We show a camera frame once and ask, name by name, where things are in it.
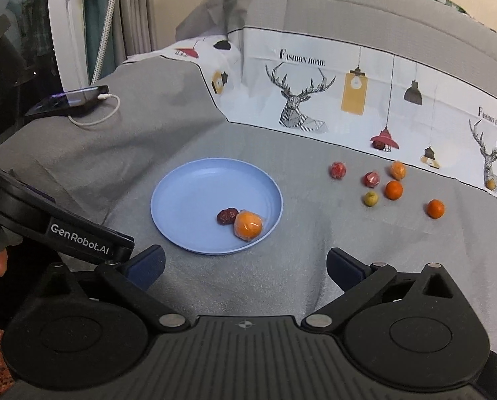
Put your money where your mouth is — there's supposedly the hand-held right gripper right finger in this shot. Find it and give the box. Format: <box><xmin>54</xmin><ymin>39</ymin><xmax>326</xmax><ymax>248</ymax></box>
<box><xmin>302</xmin><ymin>247</ymin><xmax>461</xmax><ymax>335</ymax></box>

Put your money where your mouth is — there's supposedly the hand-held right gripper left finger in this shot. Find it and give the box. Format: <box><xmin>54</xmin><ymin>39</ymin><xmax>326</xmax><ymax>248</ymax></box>
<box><xmin>36</xmin><ymin>245</ymin><xmax>192</xmax><ymax>334</ymax></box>

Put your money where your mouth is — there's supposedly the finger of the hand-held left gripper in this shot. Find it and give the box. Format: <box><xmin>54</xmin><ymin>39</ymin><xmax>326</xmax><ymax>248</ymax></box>
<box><xmin>110</xmin><ymin>229</ymin><xmax>135</xmax><ymax>265</ymax></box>

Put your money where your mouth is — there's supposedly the blue plate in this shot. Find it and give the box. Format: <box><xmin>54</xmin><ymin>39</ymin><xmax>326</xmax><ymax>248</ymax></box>
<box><xmin>150</xmin><ymin>158</ymin><xmax>283</xmax><ymax>256</ymax></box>

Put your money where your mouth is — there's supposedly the black smartphone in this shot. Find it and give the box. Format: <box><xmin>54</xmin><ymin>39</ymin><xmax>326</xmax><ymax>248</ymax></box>
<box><xmin>25</xmin><ymin>85</ymin><xmax>110</xmax><ymax>117</ymax></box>

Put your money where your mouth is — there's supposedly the dark glass pane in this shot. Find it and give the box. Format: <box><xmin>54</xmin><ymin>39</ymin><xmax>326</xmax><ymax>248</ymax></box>
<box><xmin>0</xmin><ymin>0</ymin><xmax>62</xmax><ymax>105</ymax></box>

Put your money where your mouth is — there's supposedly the white dotted pole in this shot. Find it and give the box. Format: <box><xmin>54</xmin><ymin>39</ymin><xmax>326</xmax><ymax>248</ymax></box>
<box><xmin>91</xmin><ymin>0</ymin><xmax>118</xmax><ymax>84</ymax></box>

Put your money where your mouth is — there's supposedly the grey curtain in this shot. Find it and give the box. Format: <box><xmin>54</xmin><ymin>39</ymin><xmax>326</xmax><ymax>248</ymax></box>
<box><xmin>119</xmin><ymin>0</ymin><xmax>158</xmax><ymax>57</ymax></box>

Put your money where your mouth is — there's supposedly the white charging cable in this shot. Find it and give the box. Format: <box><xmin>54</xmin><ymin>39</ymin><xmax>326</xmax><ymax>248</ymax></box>
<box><xmin>68</xmin><ymin>94</ymin><xmax>121</xmax><ymax>127</ymax></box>

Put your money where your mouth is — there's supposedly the white door frame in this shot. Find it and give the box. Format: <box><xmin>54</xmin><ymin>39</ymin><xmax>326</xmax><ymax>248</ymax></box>
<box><xmin>44</xmin><ymin>0</ymin><xmax>92</xmax><ymax>92</ymax></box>

